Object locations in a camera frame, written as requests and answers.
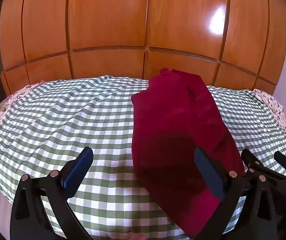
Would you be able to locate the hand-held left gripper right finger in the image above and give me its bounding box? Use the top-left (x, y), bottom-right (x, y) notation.
top-left (194, 147), bottom-right (277, 240)

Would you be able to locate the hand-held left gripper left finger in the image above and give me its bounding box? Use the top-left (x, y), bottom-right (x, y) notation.
top-left (10, 147), bottom-right (94, 240)

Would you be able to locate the red garment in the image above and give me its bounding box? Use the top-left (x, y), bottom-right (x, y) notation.
top-left (131, 68), bottom-right (246, 239)

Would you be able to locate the green white checkered blanket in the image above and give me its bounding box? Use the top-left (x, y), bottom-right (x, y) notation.
top-left (0, 75), bottom-right (286, 240)

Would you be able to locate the wooden wardrobe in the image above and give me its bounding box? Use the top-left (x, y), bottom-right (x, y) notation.
top-left (0, 0), bottom-right (286, 103)

